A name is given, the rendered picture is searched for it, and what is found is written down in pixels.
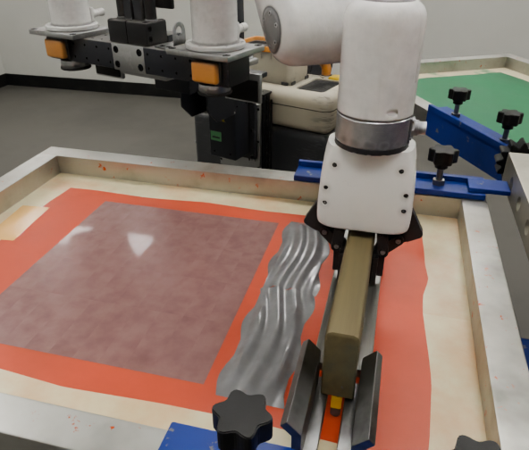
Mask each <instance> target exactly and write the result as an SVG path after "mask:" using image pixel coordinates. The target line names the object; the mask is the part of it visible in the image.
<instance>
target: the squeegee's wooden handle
mask: <svg viewBox="0 0 529 450"><path fill-rule="evenodd" d="M374 239H375V233H372V232H364V231H356V230H350V229H349V230H348V237H347V241H346V245H345V249H344V253H343V257H342V261H341V266H340V273H339V277H338V281H337V285H336V289H335V293H334V298H333V301H332V308H331V312H330V317H329V320H328V325H327V329H326V333H325V338H324V350H323V373H322V385H321V393H322V394H326V395H331V396H339V397H344V398H349V399H353V398H354V392H355V385H356V378H357V365H358V358H359V352H360V345H361V338H362V331H363V325H364V317H365V306H366V299H367V292H368V285H369V278H370V270H371V263H372V256H373V250H374Z"/></svg>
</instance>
